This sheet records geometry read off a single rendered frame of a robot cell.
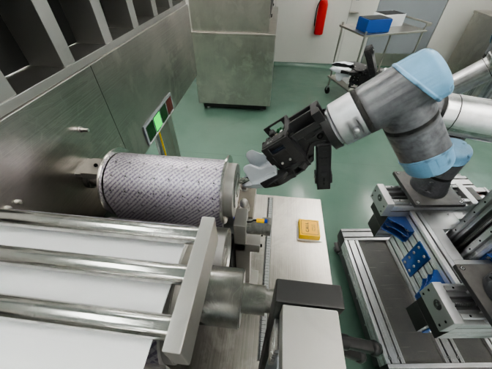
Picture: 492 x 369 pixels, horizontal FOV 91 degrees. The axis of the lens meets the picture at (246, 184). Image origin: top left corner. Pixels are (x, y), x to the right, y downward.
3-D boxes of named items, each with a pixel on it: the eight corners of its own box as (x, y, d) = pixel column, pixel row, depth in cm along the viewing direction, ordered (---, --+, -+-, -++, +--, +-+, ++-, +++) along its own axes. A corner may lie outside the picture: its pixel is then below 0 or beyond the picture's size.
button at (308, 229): (319, 240, 83) (321, 236, 82) (298, 239, 84) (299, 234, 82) (317, 224, 88) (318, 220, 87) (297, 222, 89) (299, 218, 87)
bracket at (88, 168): (102, 180, 51) (99, 173, 49) (77, 178, 51) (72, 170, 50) (114, 165, 54) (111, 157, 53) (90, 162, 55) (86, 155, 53)
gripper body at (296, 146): (261, 129, 47) (317, 93, 41) (285, 158, 51) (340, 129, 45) (258, 154, 42) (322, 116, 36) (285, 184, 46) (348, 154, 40)
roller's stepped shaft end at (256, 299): (293, 323, 28) (297, 314, 25) (241, 317, 28) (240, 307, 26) (292, 294, 30) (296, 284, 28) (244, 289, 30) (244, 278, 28)
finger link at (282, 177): (259, 172, 49) (296, 151, 45) (264, 177, 50) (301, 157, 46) (258, 188, 46) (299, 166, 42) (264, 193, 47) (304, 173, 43)
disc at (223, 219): (220, 236, 47) (222, 160, 43) (217, 236, 47) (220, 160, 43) (232, 209, 61) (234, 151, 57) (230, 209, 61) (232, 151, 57)
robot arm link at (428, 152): (446, 134, 45) (427, 83, 40) (466, 173, 37) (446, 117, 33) (398, 151, 49) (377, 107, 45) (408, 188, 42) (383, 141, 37)
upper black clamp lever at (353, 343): (377, 359, 23) (387, 356, 22) (328, 348, 22) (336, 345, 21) (373, 342, 23) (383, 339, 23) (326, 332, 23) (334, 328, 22)
